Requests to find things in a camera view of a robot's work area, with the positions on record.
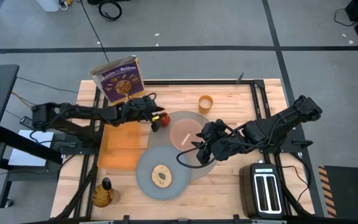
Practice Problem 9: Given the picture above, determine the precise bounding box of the white floor container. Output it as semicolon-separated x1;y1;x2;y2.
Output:
36;0;61;13

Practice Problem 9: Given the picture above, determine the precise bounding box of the black toaster power cord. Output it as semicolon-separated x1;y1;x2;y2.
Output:
277;164;313;205

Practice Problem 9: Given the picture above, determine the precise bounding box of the amber glass bottle black cap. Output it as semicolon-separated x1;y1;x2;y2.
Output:
91;177;121;208

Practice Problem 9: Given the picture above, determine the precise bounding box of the seeded bagel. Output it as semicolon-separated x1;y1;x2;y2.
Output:
150;164;173;189

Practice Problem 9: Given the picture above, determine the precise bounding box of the black yellow striped mat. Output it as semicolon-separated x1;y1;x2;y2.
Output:
318;164;358;219

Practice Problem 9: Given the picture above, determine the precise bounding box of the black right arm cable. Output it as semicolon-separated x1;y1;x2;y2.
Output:
176;145;219;170

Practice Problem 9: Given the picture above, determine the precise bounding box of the coiled black floor cable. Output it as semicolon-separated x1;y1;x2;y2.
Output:
98;0;123;22

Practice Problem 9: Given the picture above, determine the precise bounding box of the grey round plate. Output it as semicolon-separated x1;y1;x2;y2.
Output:
135;144;193;201

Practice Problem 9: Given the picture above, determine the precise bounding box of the black desk stand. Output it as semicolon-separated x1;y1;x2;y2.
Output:
0;124;63;215

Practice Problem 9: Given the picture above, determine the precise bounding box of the black slot toaster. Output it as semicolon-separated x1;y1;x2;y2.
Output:
239;162;286;220

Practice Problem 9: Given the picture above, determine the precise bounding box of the orange cup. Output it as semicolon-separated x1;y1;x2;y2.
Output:
197;95;214;115

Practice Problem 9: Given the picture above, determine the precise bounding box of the large grey plate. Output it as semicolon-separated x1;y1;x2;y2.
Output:
147;110;219;182

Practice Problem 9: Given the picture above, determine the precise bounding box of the white paper sheet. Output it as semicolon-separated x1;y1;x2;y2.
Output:
7;129;55;167

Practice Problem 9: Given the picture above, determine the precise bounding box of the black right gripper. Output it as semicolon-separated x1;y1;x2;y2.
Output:
191;119;232;166

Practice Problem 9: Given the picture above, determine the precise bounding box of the purple raisin cereal box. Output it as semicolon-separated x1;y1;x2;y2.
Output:
89;55;146;105

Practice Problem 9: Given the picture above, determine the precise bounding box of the black metal table frame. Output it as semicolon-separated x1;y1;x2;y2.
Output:
54;78;326;224

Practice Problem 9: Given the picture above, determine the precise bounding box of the long black floor cable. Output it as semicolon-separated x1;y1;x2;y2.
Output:
80;0;110;63

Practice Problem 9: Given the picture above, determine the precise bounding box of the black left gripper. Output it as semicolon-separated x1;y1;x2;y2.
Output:
121;95;166;133

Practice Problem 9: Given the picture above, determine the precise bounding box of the pink plate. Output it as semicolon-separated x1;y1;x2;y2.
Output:
169;118;204;152

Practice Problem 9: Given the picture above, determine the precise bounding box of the red apple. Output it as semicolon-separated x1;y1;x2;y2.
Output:
159;112;172;128

